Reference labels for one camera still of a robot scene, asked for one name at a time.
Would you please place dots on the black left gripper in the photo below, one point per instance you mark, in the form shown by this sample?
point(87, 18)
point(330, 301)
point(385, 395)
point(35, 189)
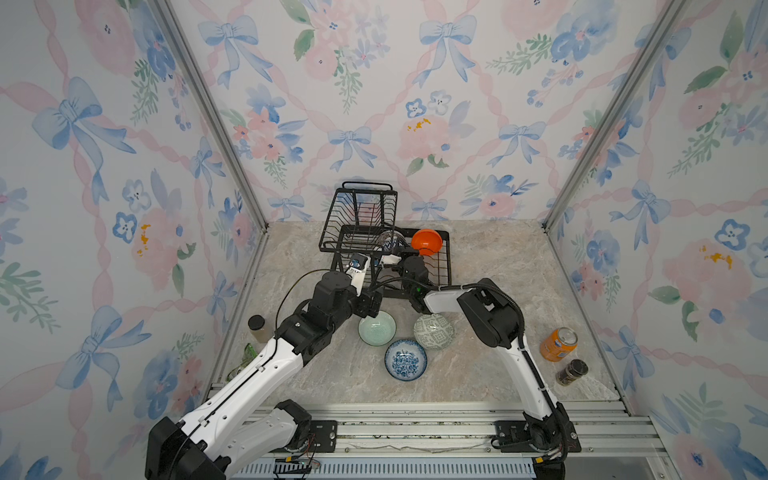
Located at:
point(364, 308)

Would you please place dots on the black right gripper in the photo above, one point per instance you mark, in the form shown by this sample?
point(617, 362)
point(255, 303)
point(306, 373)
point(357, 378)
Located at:
point(413, 259)

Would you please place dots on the orange plastic bowl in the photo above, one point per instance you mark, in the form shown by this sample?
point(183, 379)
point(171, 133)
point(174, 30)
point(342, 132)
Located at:
point(427, 242)

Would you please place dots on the white brown patterned bowl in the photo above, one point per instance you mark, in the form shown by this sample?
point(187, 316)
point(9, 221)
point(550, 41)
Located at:
point(393, 241)

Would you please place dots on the pale green ceramic bowl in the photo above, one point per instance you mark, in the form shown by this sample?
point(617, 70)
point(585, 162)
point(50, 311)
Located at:
point(377, 331)

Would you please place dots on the blue patterned ceramic bowl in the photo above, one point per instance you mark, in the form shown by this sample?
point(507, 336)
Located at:
point(406, 360)

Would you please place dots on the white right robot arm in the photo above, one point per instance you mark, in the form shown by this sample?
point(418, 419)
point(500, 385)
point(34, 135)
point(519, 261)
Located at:
point(498, 322)

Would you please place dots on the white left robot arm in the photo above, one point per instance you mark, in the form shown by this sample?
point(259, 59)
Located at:
point(216, 440)

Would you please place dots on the black lid jar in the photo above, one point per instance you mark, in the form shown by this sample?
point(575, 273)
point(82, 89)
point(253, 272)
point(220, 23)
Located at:
point(259, 329)

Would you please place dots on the green packet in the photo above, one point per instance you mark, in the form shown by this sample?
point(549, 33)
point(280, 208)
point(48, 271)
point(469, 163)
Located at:
point(248, 355)

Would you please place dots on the dark spice jar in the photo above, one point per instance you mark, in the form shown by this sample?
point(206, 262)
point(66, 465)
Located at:
point(572, 372)

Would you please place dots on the black wire dish rack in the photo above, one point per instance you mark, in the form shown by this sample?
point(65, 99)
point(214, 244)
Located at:
point(361, 234)

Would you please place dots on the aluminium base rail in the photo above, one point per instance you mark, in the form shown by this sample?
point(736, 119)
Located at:
point(454, 441)

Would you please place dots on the aluminium left corner post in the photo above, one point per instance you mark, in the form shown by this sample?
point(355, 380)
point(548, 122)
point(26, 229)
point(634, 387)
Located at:
point(180, 47)

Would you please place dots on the aluminium corner post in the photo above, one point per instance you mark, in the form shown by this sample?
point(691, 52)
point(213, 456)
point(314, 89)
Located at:
point(658, 35)
point(180, 47)

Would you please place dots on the aluminium right corner post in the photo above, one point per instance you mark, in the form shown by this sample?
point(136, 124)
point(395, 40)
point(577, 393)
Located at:
point(658, 35)

